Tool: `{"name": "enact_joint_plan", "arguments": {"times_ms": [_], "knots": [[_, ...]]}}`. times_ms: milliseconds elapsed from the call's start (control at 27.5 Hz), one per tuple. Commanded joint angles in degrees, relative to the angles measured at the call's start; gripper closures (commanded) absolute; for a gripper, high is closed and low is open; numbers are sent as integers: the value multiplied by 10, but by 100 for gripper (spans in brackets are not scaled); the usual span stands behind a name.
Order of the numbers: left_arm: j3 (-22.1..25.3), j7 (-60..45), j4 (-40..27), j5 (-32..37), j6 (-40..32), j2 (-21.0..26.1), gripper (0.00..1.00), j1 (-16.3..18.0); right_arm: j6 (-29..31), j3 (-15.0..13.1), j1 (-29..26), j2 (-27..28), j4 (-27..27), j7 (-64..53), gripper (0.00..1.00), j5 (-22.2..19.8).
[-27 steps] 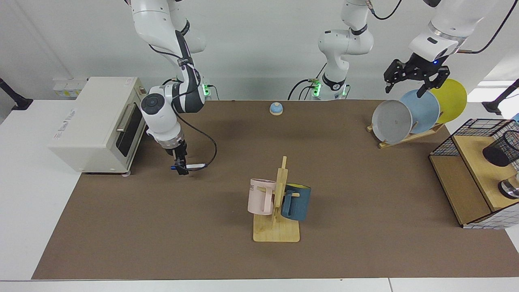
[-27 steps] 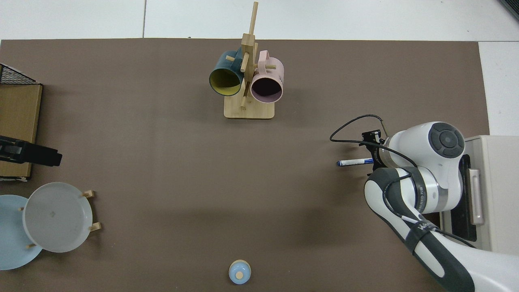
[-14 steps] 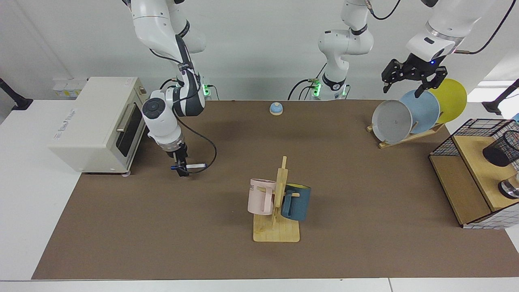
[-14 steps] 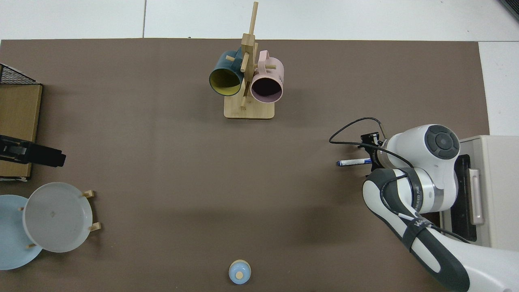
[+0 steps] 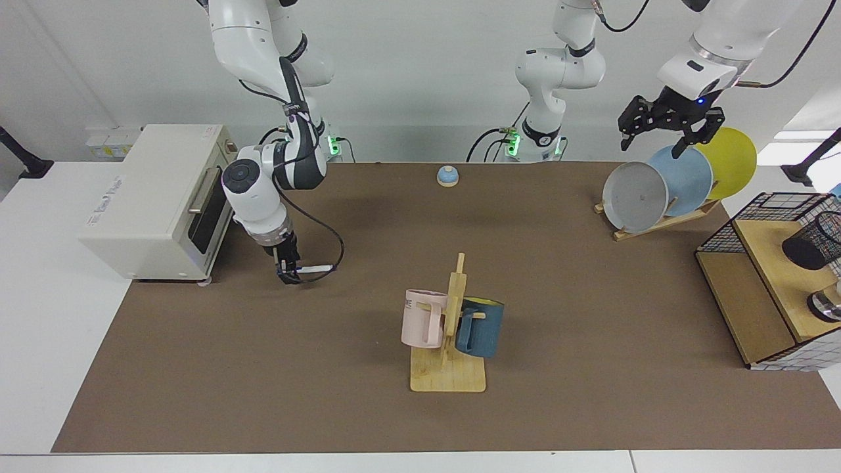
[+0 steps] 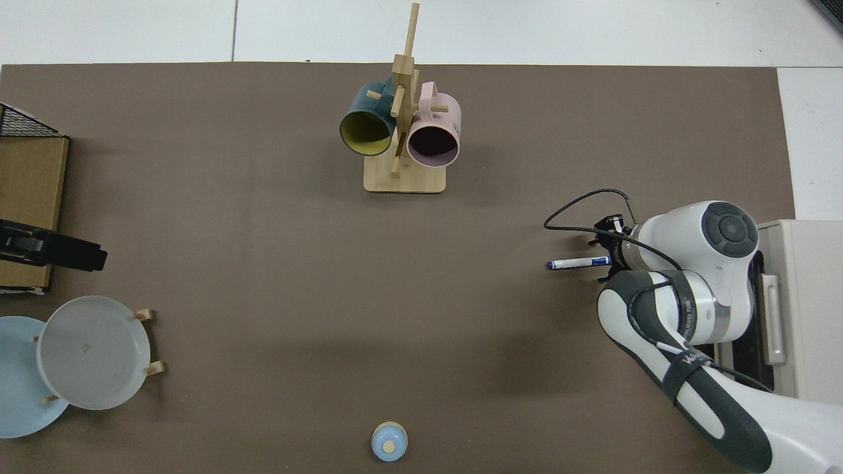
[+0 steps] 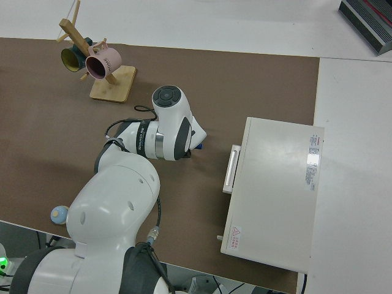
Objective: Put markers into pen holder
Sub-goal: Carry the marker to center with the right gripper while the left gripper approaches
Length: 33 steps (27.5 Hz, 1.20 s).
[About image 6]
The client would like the blue and white marker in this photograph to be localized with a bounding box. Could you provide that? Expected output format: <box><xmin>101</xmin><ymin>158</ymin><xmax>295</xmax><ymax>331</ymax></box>
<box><xmin>545</xmin><ymin>256</ymin><xmax>613</xmax><ymax>271</ymax></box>

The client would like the grey plate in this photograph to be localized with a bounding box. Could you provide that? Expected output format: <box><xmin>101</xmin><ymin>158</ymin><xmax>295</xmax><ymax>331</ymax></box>
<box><xmin>36</xmin><ymin>296</ymin><xmax>151</xmax><ymax>411</ymax></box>

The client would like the light blue plate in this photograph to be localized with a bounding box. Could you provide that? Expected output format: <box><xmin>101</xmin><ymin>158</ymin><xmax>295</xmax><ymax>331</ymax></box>
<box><xmin>0</xmin><ymin>316</ymin><xmax>70</xmax><ymax>438</ymax></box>

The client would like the wooden plate rack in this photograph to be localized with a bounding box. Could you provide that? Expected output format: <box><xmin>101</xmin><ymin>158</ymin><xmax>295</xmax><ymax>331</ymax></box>
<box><xmin>30</xmin><ymin>308</ymin><xmax>165</xmax><ymax>404</ymax></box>

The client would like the pink cup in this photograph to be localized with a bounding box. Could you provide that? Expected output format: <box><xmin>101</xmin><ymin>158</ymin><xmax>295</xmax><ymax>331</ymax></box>
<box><xmin>406</xmin><ymin>82</ymin><xmax>462</xmax><ymax>167</ymax></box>

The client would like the wooden cup stand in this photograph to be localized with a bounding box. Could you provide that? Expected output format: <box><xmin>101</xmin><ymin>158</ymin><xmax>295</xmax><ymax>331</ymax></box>
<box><xmin>364</xmin><ymin>2</ymin><xmax>447</xmax><ymax>194</ymax></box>

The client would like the pale toaster oven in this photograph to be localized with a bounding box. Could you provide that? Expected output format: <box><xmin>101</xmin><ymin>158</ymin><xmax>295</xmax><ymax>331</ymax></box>
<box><xmin>717</xmin><ymin>219</ymin><xmax>843</xmax><ymax>404</ymax></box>

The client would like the brown table cloth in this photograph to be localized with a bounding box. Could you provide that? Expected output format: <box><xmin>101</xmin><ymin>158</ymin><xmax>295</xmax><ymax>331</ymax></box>
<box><xmin>0</xmin><ymin>63</ymin><xmax>796</xmax><ymax>474</ymax></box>

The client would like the dark teal cup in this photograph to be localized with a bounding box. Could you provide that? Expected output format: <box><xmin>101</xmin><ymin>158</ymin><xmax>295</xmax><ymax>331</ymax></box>
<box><xmin>340</xmin><ymin>80</ymin><xmax>397</xmax><ymax>157</ymax></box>

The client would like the small blue round thing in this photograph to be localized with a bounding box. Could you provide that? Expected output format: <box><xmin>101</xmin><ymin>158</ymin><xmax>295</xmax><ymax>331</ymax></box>
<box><xmin>371</xmin><ymin>422</ymin><xmax>408</xmax><ymax>462</ymax></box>

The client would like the wire basket with wooden floor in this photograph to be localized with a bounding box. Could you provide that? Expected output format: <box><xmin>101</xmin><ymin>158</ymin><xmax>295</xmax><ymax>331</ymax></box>
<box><xmin>0</xmin><ymin>102</ymin><xmax>70</xmax><ymax>295</ymax></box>

